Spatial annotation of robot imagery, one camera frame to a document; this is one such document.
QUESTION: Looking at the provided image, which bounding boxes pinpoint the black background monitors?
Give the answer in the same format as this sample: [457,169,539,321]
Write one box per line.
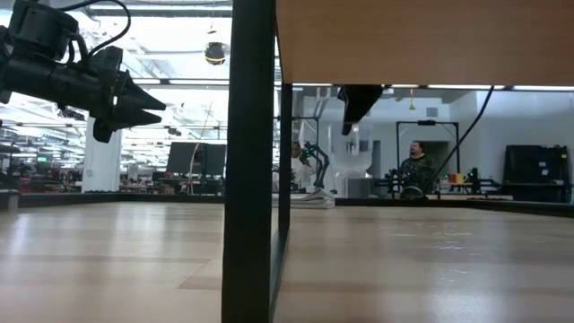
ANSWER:
[165,141,228,177]

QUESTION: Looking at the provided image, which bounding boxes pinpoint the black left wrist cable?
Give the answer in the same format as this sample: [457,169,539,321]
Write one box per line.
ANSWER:
[57,0,133,58]

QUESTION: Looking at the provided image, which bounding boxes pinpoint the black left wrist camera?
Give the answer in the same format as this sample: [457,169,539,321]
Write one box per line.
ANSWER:
[7,0,81,62]

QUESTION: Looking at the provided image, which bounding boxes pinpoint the black ceiling dome camera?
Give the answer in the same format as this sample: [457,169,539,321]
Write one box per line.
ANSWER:
[204,40,227,66]

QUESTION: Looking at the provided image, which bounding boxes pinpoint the black background cabinet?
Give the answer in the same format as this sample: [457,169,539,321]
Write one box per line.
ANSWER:
[502,144,571,203]

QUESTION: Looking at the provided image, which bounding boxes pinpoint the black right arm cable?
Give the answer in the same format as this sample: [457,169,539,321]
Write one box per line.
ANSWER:
[429,85,496,192]

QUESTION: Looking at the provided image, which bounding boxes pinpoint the grey folded cloth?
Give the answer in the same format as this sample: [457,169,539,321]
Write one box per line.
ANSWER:
[272,187,337,211]

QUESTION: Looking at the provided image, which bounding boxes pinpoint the black background frame rig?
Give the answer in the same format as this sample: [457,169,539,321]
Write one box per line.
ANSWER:
[395,119,461,189]

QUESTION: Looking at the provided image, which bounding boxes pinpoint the person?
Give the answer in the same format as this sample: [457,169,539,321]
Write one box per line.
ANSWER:
[291,141,317,194]
[399,140,437,195]

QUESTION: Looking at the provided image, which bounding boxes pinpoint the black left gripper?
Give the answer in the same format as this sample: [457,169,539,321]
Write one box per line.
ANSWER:
[0,31,168,144]

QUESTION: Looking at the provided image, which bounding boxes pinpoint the black aluminium table frame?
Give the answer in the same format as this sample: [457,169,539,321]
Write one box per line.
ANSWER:
[0,189,574,219]

